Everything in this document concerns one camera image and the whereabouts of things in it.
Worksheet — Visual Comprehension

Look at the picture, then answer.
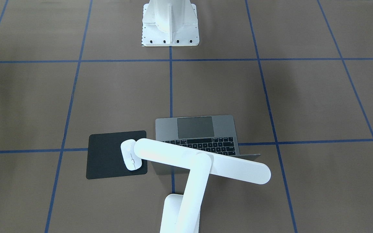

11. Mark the white computer mouse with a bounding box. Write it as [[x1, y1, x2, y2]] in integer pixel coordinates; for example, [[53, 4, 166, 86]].
[[120, 139, 142, 171]]

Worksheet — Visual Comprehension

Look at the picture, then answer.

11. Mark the grey laptop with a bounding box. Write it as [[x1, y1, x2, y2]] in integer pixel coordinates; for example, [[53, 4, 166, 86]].
[[155, 115, 261, 161]]

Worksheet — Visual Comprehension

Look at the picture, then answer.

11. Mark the black mouse pad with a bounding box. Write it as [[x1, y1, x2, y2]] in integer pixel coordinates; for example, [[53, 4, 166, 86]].
[[86, 131, 148, 180]]

